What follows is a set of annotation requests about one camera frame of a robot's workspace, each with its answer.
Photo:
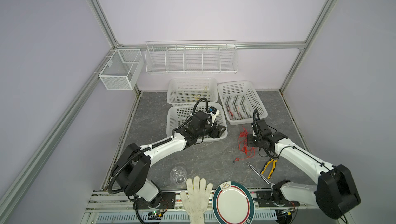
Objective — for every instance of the white plate green red rim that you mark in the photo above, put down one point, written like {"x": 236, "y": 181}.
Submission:
{"x": 232, "y": 203}

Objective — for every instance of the rear white plastic basket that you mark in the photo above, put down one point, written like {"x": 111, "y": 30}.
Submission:
{"x": 185, "y": 91}

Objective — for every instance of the green circuit board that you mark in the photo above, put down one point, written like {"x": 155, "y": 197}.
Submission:
{"x": 155, "y": 215}

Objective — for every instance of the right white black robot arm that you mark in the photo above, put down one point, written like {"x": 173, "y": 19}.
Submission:
{"x": 334, "y": 191}

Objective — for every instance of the yellow handled pliers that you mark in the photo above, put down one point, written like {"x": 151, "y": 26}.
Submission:
{"x": 271, "y": 166}

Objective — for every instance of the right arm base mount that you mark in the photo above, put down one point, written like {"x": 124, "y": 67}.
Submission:
{"x": 265, "y": 199}

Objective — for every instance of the front white plastic basket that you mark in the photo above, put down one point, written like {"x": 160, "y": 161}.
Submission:
{"x": 178, "y": 114}

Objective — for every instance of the long white wire shelf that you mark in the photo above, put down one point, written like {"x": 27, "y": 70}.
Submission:
{"x": 197, "y": 56}

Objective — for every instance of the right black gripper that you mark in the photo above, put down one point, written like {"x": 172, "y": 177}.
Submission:
{"x": 249, "y": 140}

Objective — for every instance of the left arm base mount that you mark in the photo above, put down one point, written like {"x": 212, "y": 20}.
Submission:
{"x": 165, "y": 200}

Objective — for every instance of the white plastic basket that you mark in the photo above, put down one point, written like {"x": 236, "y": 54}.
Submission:
{"x": 185, "y": 91}
{"x": 178, "y": 114}
{"x": 240, "y": 99}

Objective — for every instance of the white knit glove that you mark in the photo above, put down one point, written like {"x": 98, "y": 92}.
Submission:
{"x": 196, "y": 199}

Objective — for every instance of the silver combination wrench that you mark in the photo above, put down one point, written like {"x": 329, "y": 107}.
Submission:
{"x": 260, "y": 175}

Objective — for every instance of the right white plastic basket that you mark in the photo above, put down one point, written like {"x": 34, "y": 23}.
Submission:
{"x": 240, "y": 99}

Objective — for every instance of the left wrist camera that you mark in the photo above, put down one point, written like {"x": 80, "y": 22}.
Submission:
{"x": 213, "y": 113}

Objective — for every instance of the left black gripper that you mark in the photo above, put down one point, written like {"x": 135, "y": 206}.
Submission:
{"x": 216, "y": 131}

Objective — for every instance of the clear drinking glass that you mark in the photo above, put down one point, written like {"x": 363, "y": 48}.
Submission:
{"x": 178, "y": 176}

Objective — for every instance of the small white mesh box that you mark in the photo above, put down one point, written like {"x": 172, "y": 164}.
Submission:
{"x": 122, "y": 70}

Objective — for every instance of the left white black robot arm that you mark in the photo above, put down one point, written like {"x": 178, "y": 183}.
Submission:
{"x": 129, "y": 174}

